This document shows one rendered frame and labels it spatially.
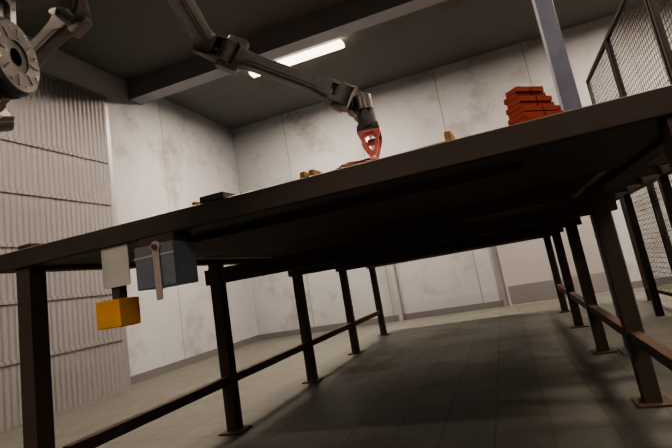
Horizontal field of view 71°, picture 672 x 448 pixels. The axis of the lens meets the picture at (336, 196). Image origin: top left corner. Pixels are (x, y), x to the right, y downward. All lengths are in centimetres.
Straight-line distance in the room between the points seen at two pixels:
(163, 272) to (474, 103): 583
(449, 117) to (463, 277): 219
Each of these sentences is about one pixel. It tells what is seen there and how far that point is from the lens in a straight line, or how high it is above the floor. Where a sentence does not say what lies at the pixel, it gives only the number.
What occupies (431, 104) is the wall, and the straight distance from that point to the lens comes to 687.
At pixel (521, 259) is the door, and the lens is 644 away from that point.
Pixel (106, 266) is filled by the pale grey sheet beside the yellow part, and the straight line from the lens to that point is 157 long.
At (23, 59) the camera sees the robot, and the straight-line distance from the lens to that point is 108.
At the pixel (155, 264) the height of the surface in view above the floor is 77.
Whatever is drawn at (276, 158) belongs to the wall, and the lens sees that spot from 742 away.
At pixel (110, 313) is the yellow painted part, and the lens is 152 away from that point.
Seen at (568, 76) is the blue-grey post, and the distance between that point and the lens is 325.
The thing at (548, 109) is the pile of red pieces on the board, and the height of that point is 118.
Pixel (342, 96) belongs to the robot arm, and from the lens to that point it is 145.
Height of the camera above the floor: 64
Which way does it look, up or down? 10 degrees up
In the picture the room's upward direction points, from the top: 10 degrees counter-clockwise
